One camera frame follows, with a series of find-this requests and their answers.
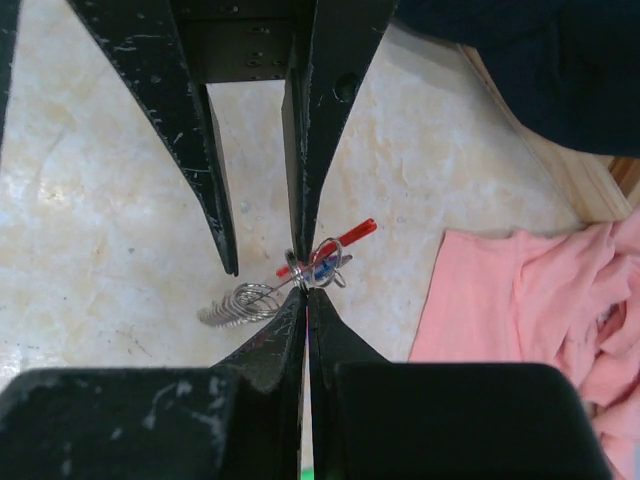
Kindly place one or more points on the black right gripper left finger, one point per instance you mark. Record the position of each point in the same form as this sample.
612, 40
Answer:
238, 419

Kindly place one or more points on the pink cloth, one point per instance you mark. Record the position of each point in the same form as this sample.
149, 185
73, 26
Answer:
570, 301

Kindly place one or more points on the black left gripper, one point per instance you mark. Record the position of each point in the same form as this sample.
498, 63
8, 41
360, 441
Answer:
165, 51

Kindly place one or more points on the dark navy vest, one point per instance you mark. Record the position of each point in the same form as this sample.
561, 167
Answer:
567, 70

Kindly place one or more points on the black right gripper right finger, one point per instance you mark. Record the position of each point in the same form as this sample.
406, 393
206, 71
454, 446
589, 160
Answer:
375, 419

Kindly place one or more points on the blue key tag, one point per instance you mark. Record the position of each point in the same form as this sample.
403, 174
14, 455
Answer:
325, 270

